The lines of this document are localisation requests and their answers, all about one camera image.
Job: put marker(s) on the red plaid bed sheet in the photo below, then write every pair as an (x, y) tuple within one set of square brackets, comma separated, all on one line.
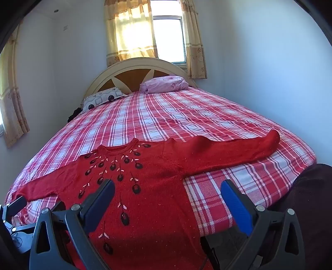
[(166, 116)]

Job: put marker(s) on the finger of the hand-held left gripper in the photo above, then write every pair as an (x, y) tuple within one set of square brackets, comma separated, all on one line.
[(15, 205)]

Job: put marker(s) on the window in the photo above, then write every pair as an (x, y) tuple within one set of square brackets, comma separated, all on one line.
[(170, 39)]

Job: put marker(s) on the yellow window curtain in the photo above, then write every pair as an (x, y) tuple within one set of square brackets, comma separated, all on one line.
[(194, 41), (127, 31)]

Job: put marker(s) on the red knitted sweater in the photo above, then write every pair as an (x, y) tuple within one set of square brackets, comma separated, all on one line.
[(155, 187)]

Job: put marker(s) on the yellow side curtain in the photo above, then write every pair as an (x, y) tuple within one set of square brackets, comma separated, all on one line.
[(11, 98)]

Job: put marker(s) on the black cloth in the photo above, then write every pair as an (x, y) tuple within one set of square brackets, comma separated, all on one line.
[(74, 114)]

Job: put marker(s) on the pink pillow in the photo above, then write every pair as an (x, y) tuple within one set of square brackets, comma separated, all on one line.
[(163, 83)]

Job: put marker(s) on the cream wooden headboard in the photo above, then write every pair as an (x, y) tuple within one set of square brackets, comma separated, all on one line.
[(134, 75)]

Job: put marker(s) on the grey patterned pillow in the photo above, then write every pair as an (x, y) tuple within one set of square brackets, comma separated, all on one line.
[(102, 98)]

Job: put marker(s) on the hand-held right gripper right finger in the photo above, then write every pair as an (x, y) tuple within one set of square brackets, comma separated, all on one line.
[(234, 202)]

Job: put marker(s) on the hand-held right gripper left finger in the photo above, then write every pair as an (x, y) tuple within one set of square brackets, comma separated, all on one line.
[(101, 197)]

